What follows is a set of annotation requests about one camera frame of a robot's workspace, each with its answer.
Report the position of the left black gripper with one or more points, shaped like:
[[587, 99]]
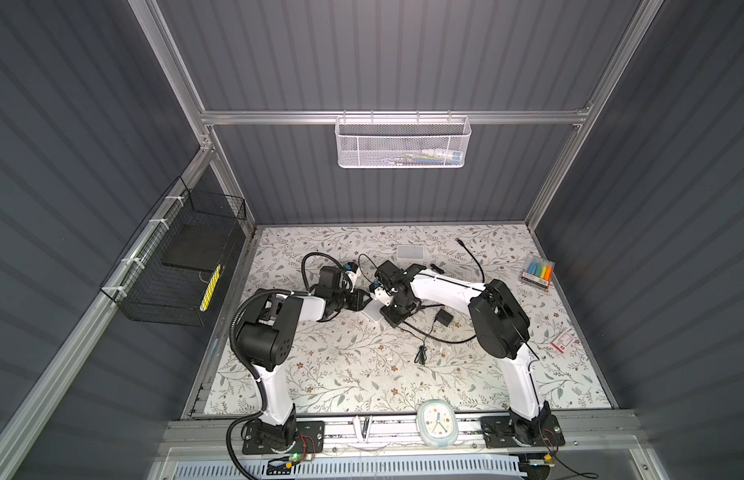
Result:
[[358, 297]]

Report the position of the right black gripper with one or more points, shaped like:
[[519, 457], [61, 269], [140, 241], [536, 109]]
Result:
[[392, 319]]

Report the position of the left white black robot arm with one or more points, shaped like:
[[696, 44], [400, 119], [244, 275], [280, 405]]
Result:
[[262, 333]]

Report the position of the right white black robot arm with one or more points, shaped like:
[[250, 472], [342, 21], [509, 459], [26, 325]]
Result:
[[501, 329]]

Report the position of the floral patterned table mat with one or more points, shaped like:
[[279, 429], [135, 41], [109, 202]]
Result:
[[350, 365]]

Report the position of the pack of coloured markers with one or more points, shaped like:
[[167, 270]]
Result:
[[538, 272]]

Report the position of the mint green alarm clock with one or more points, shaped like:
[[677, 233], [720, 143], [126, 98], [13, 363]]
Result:
[[437, 423]]

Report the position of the yellow black striped marker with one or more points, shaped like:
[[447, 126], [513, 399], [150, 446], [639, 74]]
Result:
[[210, 289]]

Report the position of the small red white card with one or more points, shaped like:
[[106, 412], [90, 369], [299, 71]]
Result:
[[563, 341]]

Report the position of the white wire mesh basket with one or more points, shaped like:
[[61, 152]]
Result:
[[402, 141]]

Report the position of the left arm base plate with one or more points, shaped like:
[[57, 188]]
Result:
[[260, 438]]

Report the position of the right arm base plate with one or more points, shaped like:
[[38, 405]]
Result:
[[511, 430]]

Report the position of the black wire wall basket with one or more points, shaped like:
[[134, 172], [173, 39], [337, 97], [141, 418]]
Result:
[[163, 276]]

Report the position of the white ventilated cable duct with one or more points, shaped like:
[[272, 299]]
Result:
[[459, 466]]

